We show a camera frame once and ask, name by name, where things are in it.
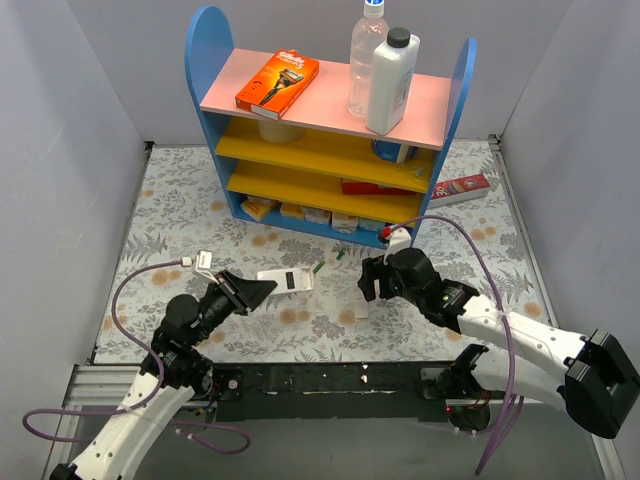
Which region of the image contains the blue shelf with coloured boards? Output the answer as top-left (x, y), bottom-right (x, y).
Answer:
top-left (184, 6), bottom-right (478, 235)

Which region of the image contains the white remote control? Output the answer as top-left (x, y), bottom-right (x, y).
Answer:
top-left (256, 267), bottom-right (314, 296)

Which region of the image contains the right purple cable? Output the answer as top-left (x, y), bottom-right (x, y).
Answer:
top-left (394, 215), bottom-right (526, 476)

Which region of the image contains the clear plastic water bottle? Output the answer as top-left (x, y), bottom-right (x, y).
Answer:
top-left (347, 0), bottom-right (389, 118)

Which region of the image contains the white bottle with black cap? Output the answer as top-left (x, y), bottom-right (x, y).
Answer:
top-left (366, 27), bottom-right (420, 136)

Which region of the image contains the cream cylindrical container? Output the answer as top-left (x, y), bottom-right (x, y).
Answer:
top-left (257, 119), bottom-right (304, 144)

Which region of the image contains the purple cable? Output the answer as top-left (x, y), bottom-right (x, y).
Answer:
top-left (22, 257), bottom-right (252, 455)
top-left (394, 215), bottom-right (526, 476)

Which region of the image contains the red flat box on shelf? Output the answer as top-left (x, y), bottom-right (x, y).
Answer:
top-left (341, 179), bottom-right (415, 196)

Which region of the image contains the white orange small box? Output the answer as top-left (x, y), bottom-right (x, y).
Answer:
top-left (331, 212), bottom-right (359, 234)

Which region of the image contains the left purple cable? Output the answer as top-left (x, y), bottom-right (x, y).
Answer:
top-left (22, 257), bottom-right (252, 455)

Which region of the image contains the white remote battery cover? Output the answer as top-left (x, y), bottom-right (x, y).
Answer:
top-left (353, 294), bottom-right (369, 320)

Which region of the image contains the red toothpaste box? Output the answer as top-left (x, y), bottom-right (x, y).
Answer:
top-left (427, 174), bottom-right (491, 209)

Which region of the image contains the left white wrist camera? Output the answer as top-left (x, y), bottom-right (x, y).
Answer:
top-left (192, 250), bottom-right (218, 284)

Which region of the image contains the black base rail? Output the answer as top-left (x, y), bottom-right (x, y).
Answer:
top-left (213, 361), bottom-right (499, 433)

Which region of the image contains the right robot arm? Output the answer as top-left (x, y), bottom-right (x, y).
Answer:
top-left (358, 248), bottom-right (639, 439)

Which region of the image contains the white blue small box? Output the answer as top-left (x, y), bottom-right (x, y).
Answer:
top-left (358, 217), bottom-right (386, 232)

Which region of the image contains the orange razor box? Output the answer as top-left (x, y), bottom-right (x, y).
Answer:
top-left (235, 49), bottom-right (320, 120)

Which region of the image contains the yellow and white small box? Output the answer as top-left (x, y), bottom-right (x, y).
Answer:
top-left (241, 196), bottom-right (279, 222)

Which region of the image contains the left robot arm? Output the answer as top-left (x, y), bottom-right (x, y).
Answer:
top-left (50, 270), bottom-right (278, 479)

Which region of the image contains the blue and white tub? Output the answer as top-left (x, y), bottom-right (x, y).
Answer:
top-left (371, 140), bottom-right (418, 163)

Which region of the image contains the floral table mat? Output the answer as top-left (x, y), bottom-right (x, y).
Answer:
top-left (93, 140), bottom-right (552, 364)

